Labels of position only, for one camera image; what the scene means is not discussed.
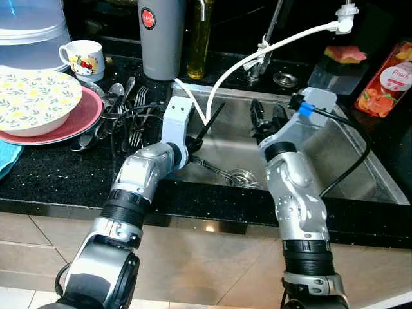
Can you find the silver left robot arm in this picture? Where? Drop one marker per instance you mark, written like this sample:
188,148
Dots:
135,177

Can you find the white floral bowl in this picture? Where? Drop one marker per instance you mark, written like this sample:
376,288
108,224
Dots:
38,100

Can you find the red plate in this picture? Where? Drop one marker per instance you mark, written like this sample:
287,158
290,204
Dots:
87,119

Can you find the beige counter cabinet front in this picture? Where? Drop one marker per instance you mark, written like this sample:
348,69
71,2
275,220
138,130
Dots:
212,270

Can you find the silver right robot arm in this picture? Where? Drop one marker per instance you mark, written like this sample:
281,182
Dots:
296,193

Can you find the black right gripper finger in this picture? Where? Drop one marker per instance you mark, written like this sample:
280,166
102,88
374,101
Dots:
259,119
280,116

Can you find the pink yellow sponge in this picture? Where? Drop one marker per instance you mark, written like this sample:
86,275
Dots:
344,54

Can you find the olive oil bottle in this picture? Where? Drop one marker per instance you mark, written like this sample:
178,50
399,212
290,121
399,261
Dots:
199,45

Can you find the metal sink drain strainer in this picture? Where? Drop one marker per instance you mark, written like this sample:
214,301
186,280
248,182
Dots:
243,177

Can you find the stainless steel sink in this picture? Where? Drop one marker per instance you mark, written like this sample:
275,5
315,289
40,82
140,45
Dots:
360,167

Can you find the clear plastic container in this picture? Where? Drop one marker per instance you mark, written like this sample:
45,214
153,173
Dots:
335,80

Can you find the white printed mug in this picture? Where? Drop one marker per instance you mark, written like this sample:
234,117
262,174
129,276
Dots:
84,61

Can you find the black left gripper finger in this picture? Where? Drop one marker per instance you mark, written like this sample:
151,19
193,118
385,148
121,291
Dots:
209,122

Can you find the chrome faucet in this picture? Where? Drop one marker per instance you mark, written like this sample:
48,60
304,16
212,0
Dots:
273,22

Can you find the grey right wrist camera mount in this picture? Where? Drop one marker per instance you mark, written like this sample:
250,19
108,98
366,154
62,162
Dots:
322,100

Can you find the blue cloth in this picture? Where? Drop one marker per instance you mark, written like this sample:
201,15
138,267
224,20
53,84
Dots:
6,158

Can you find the round metal counter cap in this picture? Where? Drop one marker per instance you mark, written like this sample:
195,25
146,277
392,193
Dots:
286,79

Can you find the grey thermos with red logo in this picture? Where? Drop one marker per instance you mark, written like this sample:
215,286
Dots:
161,45

